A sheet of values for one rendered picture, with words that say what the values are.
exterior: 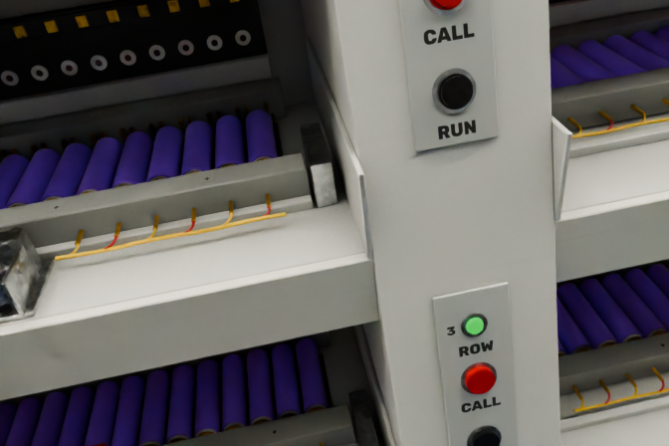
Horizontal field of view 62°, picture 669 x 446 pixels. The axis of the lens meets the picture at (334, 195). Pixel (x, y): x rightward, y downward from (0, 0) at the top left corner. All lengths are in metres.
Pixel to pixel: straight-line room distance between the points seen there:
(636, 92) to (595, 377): 0.21
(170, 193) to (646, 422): 0.36
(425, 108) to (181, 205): 0.14
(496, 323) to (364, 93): 0.14
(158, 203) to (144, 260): 0.03
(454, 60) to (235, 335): 0.17
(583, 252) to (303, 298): 0.15
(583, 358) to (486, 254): 0.19
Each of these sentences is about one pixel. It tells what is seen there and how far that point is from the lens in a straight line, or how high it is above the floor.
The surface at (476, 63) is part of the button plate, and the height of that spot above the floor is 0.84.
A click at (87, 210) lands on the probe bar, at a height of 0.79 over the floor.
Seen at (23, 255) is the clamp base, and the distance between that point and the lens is 0.32.
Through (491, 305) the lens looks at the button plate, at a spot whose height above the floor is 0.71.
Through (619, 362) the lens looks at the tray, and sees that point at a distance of 0.47.
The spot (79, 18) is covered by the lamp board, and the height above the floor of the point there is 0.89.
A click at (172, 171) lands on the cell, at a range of 0.35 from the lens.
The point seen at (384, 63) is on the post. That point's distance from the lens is 0.25.
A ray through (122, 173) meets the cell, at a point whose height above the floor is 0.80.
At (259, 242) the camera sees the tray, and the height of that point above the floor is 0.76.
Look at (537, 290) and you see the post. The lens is 0.32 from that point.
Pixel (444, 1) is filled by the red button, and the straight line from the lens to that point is 0.25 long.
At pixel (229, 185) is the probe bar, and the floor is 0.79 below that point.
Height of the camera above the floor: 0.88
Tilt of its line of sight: 20 degrees down
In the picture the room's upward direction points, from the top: 10 degrees counter-clockwise
